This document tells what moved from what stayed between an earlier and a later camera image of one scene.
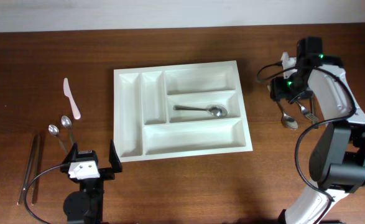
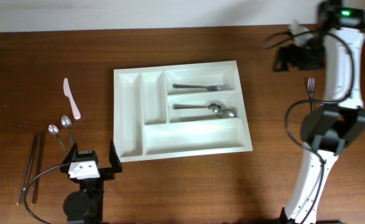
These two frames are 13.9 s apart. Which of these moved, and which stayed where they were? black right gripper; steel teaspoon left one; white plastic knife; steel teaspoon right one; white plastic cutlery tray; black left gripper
Moved: black right gripper
Stayed: steel teaspoon left one; white plastic knife; steel teaspoon right one; black left gripper; white plastic cutlery tray
